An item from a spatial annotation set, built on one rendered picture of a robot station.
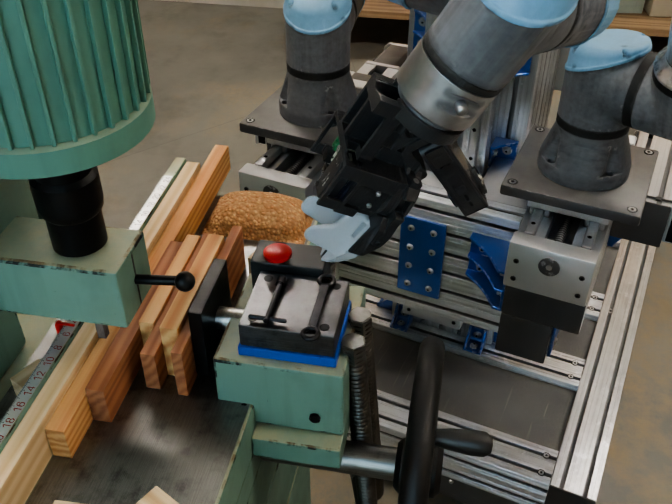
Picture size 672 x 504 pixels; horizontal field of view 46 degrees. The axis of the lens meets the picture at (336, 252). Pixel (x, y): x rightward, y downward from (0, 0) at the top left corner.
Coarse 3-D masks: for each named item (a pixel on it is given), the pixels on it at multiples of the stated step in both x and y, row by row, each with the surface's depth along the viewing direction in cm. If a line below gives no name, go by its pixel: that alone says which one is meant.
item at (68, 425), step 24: (216, 168) 112; (192, 192) 106; (216, 192) 113; (192, 216) 104; (168, 240) 98; (96, 360) 82; (72, 384) 79; (72, 408) 77; (48, 432) 75; (72, 432) 76; (72, 456) 77
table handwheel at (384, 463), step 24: (432, 336) 87; (432, 360) 80; (432, 384) 77; (432, 408) 76; (408, 432) 75; (432, 432) 75; (360, 456) 86; (384, 456) 86; (408, 456) 74; (432, 456) 74; (408, 480) 73; (432, 480) 84
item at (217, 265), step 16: (208, 272) 84; (224, 272) 86; (208, 288) 82; (224, 288) 86; (192, 304) 80; (208, 304) 81; (224, 304) 87; (192, 320) 80; (208, 320) 82; (224, 320) 84; (192, 336) 81; (208, 336) 83; (208, 352) 83; (208, 368) 84
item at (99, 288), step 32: (32, 224) 78; (0, 256) 74; (32, 256) 74; (64, 256) 74; (96, 256) 74; (128, 256) 75; (0, 288) 77; (32, 288) 76; (64, 288) 75; (96, 288) 74; (128, 288) 76; (96, 320) 77; (128, 320) 77
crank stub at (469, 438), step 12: (444, 432) 76; (456, 432) 76; (468, 432) 76; (480, 432) 76; (444, 444) 76; (456, 444) 76; (468, 444) 75; (480, 444) 75; (492, 444) 76; (480, 456) 76
